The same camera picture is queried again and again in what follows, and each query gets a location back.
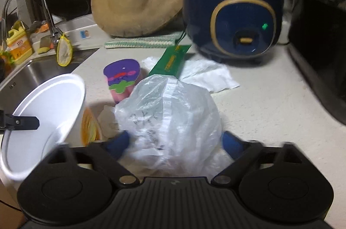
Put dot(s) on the pink purple sponge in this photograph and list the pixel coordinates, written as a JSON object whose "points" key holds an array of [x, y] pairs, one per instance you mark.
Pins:
{"points": [[122, 77]]}

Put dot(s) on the white round plastic bowl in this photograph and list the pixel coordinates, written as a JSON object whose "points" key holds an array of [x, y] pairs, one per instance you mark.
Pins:
{"points": [[58, 104]]}

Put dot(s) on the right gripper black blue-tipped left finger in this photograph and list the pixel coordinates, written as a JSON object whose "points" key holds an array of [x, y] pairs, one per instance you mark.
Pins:
{"points": [[106, 155]]}

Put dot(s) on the black open rice cooker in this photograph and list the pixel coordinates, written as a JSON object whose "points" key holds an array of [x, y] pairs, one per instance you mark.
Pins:
{"points": [[317, 46]]}

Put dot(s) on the green snack wrapper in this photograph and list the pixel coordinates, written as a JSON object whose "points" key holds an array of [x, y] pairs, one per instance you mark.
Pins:
{"points": [[171, 62]]}

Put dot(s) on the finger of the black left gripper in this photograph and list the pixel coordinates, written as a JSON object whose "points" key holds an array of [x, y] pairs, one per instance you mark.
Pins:
{"points": [[10, 122]]}

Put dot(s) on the yellow scrub pad on faucet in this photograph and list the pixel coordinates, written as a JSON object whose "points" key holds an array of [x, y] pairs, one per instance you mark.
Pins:
{"points": [[64, 51]]}

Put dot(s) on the yellow rimmed round scrub pad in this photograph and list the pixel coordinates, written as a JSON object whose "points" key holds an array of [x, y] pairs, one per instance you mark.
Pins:
{"points": [[90, 130]]}

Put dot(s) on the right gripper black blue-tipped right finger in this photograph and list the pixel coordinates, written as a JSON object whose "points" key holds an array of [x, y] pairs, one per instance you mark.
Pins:
{"points": [[243, 154]]}

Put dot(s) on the clear plastic bag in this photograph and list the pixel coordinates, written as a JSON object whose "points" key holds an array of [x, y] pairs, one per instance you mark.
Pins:
{"points": [[175, 130]]}

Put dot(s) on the sponge rack with sponges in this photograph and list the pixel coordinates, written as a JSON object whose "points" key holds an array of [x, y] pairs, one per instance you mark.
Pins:
{"points": [[42, 38]]}

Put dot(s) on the navy gold rice cooker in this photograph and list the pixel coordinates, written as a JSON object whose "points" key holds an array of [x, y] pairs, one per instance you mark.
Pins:
{"points": [[233, 29]]}

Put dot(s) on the green white striped cloth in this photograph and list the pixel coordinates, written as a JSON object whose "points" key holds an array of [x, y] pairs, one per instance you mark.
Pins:
{"points": [[155, 42]]}

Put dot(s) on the chrome kitchen faucet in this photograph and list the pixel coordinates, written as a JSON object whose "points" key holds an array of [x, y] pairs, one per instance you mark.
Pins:
{"points": [[33, 14]]}

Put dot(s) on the yellow detergent bottle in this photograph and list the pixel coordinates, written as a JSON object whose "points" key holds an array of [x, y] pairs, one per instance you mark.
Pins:
{"points": [[18, 43]]}

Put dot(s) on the white paper napkin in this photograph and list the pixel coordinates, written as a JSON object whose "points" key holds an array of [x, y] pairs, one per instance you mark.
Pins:
{"points": [[200, 76]]}

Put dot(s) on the stainless steel sink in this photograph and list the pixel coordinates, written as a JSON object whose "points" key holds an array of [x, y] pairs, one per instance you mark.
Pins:
{"points": [[33, 73]]}

